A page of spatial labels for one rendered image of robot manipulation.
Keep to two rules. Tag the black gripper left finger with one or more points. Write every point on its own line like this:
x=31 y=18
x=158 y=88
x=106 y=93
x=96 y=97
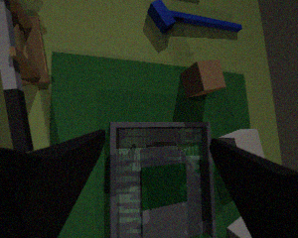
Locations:
x=42 y=186

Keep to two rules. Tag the brown block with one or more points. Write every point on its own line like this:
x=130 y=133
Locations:
x=203 y=77

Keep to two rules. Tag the grey box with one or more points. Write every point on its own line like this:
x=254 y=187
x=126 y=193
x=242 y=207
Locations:
x=246 y=139
x=238 y=229

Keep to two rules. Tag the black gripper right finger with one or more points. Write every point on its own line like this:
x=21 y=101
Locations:
x=264 y=193

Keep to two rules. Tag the dark green flat mat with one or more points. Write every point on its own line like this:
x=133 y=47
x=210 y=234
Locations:
x=87 y=93

